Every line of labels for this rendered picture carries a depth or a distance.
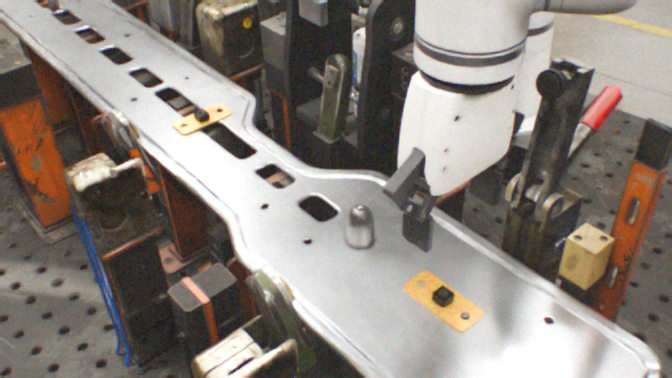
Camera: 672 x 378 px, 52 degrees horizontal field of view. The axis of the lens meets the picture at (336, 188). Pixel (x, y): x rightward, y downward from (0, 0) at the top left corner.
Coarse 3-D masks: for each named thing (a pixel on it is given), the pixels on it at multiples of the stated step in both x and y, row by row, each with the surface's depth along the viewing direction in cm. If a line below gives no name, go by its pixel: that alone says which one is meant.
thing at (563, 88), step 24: (552, 72) 64; (576, 72) 65; (552, 96) 64; (576, 96) 65; (552, 120) 69; (576, 120) 68; (552, 144) 70; (528, 168) 72; (552, 168) 70; (552, 192) 72
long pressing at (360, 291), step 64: (0, 0) 135; (64, 0) 134; (64, 64) 114; (128, 64) 113; (192, 64) 112; (256, 128) 97; (192, 192) 88; (256, 192) 86; (320, 192) 85; (256, 256) 77; (320, 256) 77; (384, 256) 76; (448, 256) 76; (512, 256) 76; (320, 320) 70; (384, 320) 69; (512, 320) 69; (576, 320) 69
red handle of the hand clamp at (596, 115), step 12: (600, 96) 74; (612, 96) 74; (588, 108) 75; (600, 108) 74; (612, 108) 74; (588, 120) 74; (600, 120) 74; (576, 132) 74; (588, 132) 74; (576, 144) 74; (564, 168) 74; (540, 180) 74; (528, 192) 74
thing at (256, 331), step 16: (256, 320) 64; (240, 336) 63; (256, 336) 65; (208, 352) 61; (224, 352) 61; (240, 352) 61; (256, 352) 61; (272, 352) 61; (288, 352) 62; (192, 368) 61; (208, 368) 60; (224, 368) 60; (240, 368) 60; (256, 368) 60; (272, 368) 61; (288, 368) 63
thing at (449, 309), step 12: (420, 276) 73; (432, 276) 73; (408, 288) 72; (420, 288) 72; (432, 288) 72; (444, 288) 71; (420, 300) 71; (432, 300) 71; (444, 300) 70; (456, 300) 71; (468, 300) 71; (432, 312) 70; (444, 312) 70; (456, 312) 69; (468, 312) 69; (480, 312) 69; (456, 324) 68; (468, 324) 68
